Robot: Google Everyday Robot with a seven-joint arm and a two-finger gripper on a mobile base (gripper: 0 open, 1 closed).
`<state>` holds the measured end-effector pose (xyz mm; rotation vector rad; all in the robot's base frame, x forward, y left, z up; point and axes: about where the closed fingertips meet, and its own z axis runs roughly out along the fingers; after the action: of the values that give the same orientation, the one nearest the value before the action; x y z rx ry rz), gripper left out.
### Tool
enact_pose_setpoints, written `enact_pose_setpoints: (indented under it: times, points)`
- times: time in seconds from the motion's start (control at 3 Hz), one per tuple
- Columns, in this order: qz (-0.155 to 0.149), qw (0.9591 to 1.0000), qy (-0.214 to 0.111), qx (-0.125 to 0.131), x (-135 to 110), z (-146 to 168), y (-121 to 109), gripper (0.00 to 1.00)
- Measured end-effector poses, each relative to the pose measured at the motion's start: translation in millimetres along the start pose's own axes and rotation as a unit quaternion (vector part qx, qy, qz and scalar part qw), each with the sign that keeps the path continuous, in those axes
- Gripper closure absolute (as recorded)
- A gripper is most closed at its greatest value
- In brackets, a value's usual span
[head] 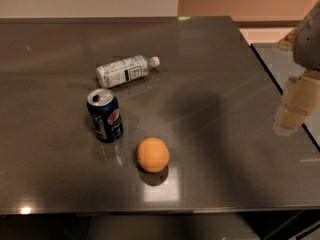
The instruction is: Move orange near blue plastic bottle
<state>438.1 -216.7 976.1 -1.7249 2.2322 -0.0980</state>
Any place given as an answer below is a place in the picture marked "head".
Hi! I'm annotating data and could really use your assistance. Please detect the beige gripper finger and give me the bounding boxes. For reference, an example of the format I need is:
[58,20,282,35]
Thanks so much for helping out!
[273,69,320,136]
[277,29,296,50]

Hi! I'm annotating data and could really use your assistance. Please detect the orange fruit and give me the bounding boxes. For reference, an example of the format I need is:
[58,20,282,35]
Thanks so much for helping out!
[137,137,170,173]

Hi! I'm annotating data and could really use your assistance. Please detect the clear plastic water bottle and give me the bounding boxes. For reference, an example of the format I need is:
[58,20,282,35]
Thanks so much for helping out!
[96,55,160,89]

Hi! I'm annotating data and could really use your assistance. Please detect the grey side table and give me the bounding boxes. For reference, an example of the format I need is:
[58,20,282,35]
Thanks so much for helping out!
[250,43,320,150]

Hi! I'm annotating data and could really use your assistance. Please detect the blue pepsi soda can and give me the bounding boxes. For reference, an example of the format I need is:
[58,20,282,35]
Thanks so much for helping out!
[87,89,123,143]

